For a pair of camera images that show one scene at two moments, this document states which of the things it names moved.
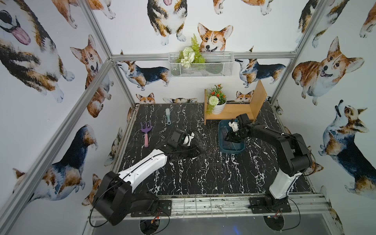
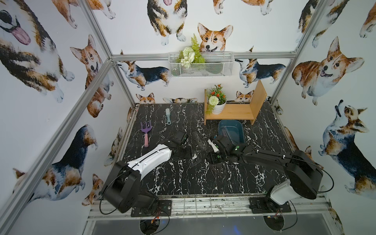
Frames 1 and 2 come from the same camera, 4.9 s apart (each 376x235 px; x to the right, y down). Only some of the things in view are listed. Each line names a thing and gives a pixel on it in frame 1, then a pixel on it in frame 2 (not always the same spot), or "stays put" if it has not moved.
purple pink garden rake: x=146 y=129 stays put
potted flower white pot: x=217 y=100 stays put
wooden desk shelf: x=239 y=111 stays put
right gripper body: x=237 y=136 -> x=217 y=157
